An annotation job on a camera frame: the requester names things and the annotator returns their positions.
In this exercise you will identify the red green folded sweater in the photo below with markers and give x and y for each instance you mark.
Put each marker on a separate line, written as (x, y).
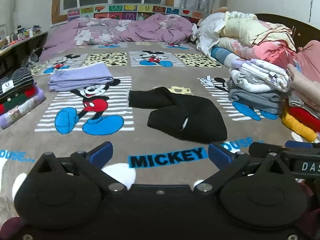
(23, 95)

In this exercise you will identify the dark wooden headboard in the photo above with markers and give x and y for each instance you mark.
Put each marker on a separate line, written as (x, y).
(307, 32)

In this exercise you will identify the pink pillow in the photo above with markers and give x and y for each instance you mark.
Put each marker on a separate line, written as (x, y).
(311, 55)

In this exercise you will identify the beige plush toy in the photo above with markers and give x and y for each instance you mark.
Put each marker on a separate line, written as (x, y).
(221, 9)

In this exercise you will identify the cartoon printed blanket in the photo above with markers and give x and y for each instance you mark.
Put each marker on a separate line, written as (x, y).
(162, 80)

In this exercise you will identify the black pants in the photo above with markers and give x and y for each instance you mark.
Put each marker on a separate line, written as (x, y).
(195, 120)

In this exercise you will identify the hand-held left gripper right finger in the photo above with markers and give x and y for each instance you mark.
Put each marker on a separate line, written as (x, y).
(220, 153)

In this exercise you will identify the folded lavender clothes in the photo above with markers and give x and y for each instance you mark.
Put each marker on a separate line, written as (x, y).
(80, 77)

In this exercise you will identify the pink quilt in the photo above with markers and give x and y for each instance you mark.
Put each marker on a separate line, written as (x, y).
(262, 50)

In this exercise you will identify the blue grey cloth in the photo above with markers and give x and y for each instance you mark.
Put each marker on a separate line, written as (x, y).
(220, 55)

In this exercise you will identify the colourful alphabet foam mat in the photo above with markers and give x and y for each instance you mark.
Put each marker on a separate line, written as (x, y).
(117, 8)

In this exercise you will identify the purple floral duvet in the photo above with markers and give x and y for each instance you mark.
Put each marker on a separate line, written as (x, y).
(150, 30)

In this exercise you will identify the stack of folded clothes left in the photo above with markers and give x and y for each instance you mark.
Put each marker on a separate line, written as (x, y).
(22, 112)

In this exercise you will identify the dark striped folded sweater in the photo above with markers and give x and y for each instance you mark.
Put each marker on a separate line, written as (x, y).
(17, 82)

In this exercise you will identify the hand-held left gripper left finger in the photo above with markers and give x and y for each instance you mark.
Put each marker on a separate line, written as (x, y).
(101, 153)

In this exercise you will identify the clutter of small shelf items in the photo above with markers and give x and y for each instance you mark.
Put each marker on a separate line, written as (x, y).
(17, 36)

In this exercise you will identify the beige folded garment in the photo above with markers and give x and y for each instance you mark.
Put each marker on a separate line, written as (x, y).
(305, 82)

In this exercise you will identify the white crumpled bedding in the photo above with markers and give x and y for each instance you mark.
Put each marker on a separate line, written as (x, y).
(207, 30)

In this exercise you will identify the maroon cloth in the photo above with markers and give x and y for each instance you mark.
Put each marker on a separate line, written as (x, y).
(10, 227)

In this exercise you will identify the red yellow garment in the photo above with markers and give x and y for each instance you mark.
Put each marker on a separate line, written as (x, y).
(297, 122)

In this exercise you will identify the folded grey cloth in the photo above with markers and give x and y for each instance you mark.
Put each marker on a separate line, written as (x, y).
(255, 100)

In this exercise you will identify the dark wooden shelf desk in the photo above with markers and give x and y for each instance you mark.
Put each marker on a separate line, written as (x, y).
(22, 47)

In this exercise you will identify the folded white sheet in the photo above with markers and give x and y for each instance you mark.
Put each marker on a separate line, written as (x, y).
(257, 77)

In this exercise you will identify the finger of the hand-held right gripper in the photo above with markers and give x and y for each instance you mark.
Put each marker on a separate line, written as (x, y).
(297, 144)
(262, 148)

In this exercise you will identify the cream yellow quilt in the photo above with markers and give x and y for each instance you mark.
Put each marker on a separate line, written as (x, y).
(250, 27)

